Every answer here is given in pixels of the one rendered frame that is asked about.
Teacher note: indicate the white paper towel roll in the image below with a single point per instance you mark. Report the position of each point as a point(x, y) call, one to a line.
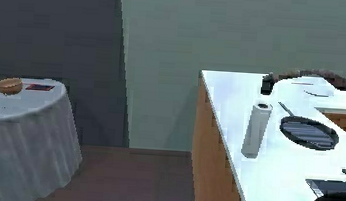
point(256, 130)

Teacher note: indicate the wooden counter with white top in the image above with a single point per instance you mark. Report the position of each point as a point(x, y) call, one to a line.
point(277, 168)

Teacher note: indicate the red and black book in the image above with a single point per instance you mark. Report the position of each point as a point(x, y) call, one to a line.
point(40, 87)

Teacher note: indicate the black ribbed frying pan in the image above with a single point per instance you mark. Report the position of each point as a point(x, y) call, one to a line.
point(309, 133)

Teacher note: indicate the round table with grey cloth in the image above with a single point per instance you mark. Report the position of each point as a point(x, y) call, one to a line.
point(21, 139)

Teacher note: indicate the brown wooden bowl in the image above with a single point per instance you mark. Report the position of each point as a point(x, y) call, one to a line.
point(9, 86)

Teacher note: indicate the black square tray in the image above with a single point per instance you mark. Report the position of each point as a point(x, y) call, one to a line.
point(332, 187)

